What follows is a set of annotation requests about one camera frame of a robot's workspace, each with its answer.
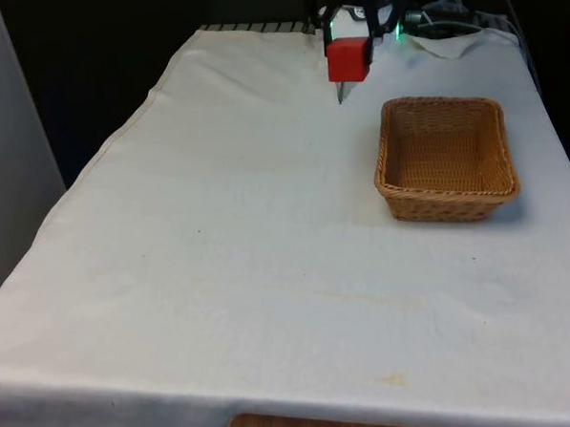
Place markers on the brown wicker basket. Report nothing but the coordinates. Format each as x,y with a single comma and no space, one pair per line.
444,157

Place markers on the red cube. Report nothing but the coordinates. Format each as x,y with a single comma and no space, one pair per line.
346,59

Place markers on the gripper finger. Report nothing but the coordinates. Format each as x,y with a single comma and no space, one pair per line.
374,13
324,1

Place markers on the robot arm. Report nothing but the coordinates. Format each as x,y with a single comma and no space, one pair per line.
354,25

